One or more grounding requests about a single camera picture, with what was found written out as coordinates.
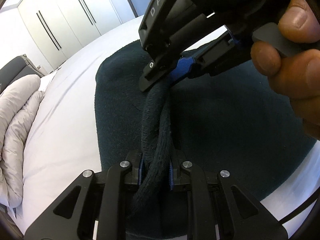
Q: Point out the cream wardrobe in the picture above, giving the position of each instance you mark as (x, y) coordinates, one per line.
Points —
(61, 28)

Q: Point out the dark grey headboard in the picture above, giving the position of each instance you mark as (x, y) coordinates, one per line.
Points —
(18, 67)

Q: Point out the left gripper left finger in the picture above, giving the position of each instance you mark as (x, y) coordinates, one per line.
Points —
(94, 206)

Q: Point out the dark green knit sweater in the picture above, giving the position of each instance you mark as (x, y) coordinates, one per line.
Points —
(233, 121)

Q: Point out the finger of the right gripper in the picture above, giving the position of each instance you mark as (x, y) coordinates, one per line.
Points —
(156, 69)
(213, 58)

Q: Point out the person right hand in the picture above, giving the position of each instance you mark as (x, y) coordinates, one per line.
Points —
(296, 77)

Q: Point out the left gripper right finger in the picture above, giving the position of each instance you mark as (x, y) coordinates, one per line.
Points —
(220, 208)

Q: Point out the white bed mattress sheet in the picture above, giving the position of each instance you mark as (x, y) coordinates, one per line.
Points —
(63, 139)

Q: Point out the grey folded duvet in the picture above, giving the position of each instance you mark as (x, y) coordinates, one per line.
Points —
(20, 102)

